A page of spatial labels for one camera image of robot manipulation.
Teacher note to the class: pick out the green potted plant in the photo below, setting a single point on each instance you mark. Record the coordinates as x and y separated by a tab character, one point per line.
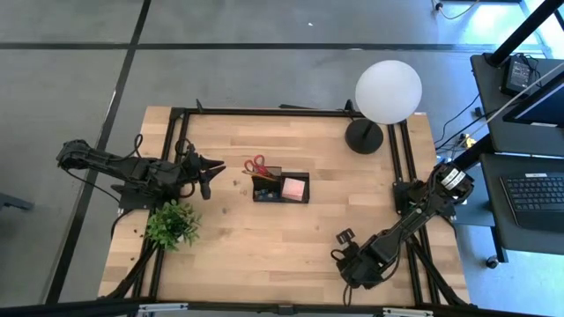
172	224

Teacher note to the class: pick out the black monitor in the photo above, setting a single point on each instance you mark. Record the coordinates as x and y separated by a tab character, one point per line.
537	108

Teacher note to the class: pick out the black desk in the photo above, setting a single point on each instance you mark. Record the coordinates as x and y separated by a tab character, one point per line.
489	110
493	220

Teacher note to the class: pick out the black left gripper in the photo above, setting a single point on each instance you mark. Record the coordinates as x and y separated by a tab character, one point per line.
190	169

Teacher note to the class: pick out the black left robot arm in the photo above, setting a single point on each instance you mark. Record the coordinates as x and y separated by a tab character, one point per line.
132	171

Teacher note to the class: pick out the black diagonal frame strut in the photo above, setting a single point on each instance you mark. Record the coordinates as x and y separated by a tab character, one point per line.
132	277

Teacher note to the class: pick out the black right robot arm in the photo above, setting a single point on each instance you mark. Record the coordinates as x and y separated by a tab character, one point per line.
418	211

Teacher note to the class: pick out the blue rectangular eraser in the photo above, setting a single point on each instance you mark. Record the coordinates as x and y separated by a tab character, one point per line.
264	194

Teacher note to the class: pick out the white globe table lamp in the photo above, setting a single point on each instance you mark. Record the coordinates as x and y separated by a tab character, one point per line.
388	92

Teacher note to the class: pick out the black caster wheel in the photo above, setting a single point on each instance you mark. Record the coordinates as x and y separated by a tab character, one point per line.
491	263

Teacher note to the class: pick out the black mesh desk organizer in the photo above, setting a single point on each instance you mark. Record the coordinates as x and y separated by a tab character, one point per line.
277	201

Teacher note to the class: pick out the grey chair part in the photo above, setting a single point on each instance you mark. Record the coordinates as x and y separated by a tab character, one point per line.
13	202

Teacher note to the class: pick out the yellow pencil green ferrule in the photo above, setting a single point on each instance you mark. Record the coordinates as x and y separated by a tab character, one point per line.
260	176

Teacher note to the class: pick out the small black device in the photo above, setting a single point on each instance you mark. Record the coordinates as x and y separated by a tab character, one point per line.
517	75

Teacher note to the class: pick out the black keyboard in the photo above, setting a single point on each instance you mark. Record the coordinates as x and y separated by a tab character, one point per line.
533	200

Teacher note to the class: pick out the black stand post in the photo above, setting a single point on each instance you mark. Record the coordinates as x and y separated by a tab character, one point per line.
524	31

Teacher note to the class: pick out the black aluminium table frame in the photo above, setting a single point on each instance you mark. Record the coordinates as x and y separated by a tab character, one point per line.
264	112

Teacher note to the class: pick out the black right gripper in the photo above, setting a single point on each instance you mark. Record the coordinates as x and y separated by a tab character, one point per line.
365	264

